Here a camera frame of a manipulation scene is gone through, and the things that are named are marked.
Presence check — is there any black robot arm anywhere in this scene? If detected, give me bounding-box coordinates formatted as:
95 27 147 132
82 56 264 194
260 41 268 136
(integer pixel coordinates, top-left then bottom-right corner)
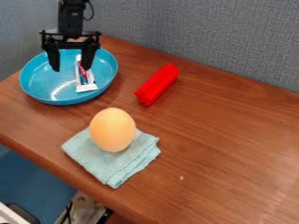
41 0 102 72

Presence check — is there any grey object under table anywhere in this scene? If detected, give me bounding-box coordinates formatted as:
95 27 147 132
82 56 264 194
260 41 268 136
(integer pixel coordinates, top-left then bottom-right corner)
54 192 114 224

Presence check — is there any blue plate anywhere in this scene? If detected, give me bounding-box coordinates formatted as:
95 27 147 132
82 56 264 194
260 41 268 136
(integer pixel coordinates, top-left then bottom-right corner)
19 49 118 105

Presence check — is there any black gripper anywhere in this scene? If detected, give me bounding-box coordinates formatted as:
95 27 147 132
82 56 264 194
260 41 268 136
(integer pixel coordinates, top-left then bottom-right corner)
41 3 101 72

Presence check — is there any white toothpaste tube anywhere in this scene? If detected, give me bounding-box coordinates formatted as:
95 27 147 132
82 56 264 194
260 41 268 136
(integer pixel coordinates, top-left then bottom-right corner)
75 54 99 93

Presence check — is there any red plastic block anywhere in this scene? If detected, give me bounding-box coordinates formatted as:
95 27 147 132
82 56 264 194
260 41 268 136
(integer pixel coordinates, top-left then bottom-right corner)
135 63 181 107

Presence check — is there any light blue folded cloth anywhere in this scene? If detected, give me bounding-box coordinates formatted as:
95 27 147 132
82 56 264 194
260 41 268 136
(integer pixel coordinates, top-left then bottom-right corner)
62 129 162 189

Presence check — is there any orange egg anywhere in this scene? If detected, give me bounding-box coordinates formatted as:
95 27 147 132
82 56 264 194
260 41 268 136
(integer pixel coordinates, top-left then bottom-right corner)
89 108 137 152

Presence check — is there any white black object bottom left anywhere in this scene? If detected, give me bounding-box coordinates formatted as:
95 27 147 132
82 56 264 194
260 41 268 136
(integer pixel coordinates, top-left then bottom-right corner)
0 202 42 224

